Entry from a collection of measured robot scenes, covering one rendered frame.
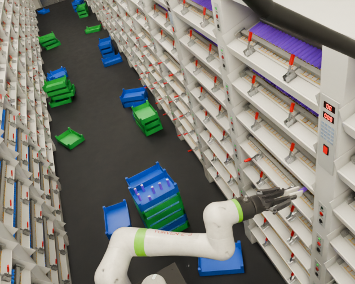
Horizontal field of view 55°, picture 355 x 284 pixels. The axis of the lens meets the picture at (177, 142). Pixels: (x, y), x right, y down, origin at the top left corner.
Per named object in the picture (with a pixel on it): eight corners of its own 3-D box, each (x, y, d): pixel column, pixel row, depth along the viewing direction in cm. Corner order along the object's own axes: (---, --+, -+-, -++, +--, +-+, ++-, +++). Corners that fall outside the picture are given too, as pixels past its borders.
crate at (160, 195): (141, 212, 233) (138, 204, 228) (131, 194, 248) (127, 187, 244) (179, 191, 241) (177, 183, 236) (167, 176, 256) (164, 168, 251)
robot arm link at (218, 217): (208, 212, 123) (196, 202, 133) (212, 243, 126) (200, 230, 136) (242, 202, 127) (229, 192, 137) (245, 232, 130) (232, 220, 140)
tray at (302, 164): (316, 198, 129) (308, 178, 120) (238, 121, 176) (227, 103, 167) (361, 166, 128) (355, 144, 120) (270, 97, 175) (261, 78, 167)
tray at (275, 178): (315, 229, 141) (309, 218, 135) (242, 149, 188) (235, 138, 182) (355, 200, 140) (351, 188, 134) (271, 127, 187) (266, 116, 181)
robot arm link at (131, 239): (111, 262, 150) (100, 245, 142) (121, 237, 159) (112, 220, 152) (149, 265, 143) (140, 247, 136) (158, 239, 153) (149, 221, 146)
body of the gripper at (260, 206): (256, 206, 129) (277, 200, 132) (245, 192, 136) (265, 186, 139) (254, 220, 134) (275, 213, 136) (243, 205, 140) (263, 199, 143)
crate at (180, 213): (150, 233, 248) (147, 226, 243) (140, 215, 263) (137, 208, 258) (186, 213, 255) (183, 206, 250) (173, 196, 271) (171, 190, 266)
